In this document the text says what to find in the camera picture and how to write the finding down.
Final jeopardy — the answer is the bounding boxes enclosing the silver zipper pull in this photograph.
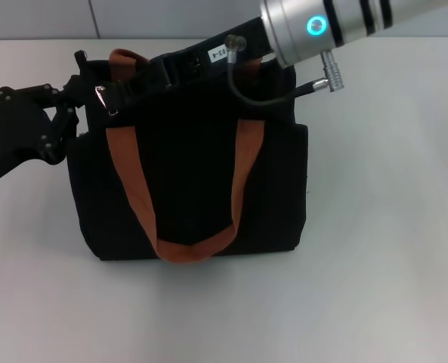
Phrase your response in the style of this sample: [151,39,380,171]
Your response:
[94,85,120,116]

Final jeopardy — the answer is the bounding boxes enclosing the black bag with orange handles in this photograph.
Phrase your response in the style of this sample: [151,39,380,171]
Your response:
[64,48,310,264]

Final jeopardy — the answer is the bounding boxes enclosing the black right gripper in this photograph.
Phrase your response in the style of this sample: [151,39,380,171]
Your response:
[111,16,282,106]

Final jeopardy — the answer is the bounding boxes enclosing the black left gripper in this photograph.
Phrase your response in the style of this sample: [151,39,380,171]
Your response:
[0,73,91,194]

